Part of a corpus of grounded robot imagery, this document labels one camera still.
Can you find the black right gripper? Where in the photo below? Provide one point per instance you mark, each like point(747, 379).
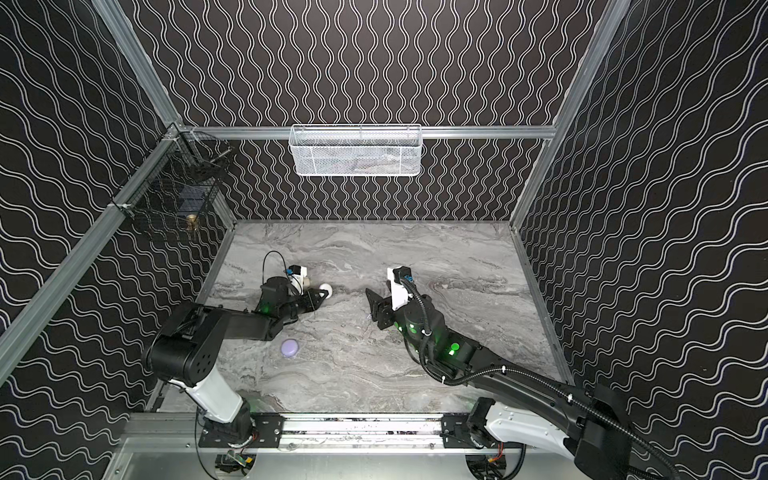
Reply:
point(385, 309)

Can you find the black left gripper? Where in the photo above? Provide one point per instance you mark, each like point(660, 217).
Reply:
point(309, 298)

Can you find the white round disc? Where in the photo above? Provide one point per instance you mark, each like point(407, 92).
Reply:
point(327, 289)

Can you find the purple round disc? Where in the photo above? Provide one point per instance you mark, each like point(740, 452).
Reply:
point(289, 348)

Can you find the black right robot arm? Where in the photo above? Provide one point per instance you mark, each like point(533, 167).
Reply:
point(597, 430)

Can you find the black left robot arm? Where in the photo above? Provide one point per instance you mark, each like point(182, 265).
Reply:
point(185, 351)

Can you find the small brass object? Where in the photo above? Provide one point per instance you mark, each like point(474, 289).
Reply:
point(192, 223)

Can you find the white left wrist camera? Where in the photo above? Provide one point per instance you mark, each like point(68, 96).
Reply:
point(298, 275)

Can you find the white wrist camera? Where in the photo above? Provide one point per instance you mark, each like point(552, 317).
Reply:
point(298, 275)
point(400, 295)

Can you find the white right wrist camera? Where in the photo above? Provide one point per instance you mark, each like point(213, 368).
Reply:
point(400, 295)

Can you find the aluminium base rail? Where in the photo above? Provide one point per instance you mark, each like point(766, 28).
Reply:
point(390, 433)

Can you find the white wire mesh basket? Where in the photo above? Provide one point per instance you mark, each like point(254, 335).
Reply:
point(356, 150)

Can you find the black wire basket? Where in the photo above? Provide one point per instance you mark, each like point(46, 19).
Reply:
point(186, 180)

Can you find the aluminium corner frame post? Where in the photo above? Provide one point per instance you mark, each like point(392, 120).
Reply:
point(122, 31)

